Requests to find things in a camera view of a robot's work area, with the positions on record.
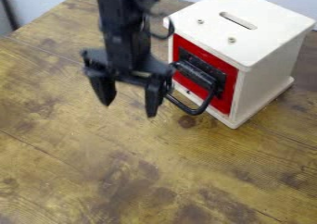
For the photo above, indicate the red wooden drawer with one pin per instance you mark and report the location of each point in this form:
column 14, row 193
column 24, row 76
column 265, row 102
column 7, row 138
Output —
column 222, row 104

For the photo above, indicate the black metal drawer handle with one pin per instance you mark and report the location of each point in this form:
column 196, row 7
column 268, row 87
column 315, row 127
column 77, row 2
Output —
column 204, row 75

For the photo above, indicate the white wooden box cabinet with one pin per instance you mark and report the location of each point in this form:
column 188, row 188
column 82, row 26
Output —
column 249, row 38

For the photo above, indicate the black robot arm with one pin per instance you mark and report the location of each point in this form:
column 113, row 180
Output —
column 125, row 59

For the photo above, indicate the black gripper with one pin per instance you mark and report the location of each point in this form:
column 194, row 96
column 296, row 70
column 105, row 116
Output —
column 125, row 60

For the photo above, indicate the dark pole at left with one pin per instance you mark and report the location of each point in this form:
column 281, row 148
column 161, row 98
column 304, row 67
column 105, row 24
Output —
column 11, row 16

